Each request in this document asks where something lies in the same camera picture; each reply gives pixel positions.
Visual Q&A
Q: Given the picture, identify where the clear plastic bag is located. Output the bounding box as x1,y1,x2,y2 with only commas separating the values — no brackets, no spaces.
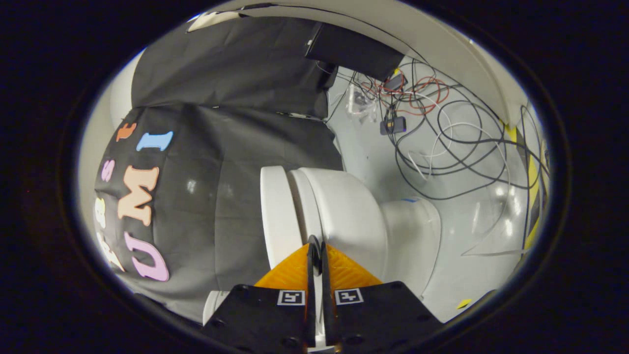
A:
346,84,379,123

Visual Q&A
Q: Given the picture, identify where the tangle of black cables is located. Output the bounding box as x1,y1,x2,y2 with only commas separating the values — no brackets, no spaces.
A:
314,59,548,202

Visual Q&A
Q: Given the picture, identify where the yellow floor tape strip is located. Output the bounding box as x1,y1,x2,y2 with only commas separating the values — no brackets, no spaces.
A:
501,123,549,251

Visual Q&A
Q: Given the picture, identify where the white cable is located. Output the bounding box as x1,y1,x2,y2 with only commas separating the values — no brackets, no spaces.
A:
408,91,510,180

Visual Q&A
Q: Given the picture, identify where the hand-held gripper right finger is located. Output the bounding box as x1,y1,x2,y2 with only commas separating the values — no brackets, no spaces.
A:
321,241,443,353

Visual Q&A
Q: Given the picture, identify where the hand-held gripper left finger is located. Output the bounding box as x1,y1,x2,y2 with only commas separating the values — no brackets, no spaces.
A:
201,241,316,354

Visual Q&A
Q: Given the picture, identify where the ceiling light panel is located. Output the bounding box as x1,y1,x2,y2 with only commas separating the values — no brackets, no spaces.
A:
187,11,244,33

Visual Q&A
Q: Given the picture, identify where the white ceramic toilet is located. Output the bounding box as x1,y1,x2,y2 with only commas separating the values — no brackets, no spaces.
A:
202,167,442,326

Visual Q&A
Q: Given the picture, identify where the red cable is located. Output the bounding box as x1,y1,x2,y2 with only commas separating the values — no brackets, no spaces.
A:
361,74,450,117

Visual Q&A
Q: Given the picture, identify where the white toilet lid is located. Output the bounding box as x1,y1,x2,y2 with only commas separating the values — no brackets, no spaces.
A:
260,166,304,269

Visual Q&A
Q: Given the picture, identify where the grey power adapter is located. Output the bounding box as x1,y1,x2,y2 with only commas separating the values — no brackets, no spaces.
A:
379,116,407,136

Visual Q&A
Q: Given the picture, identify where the white toilet seat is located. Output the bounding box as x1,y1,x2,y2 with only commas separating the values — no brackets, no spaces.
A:
289,169,325,249

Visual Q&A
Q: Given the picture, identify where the black flat box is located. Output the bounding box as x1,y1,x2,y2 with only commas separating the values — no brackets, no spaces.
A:
305,22,405,82

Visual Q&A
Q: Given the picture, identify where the black backdrop cloth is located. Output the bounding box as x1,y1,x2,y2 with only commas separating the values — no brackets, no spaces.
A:
93,17,344,323

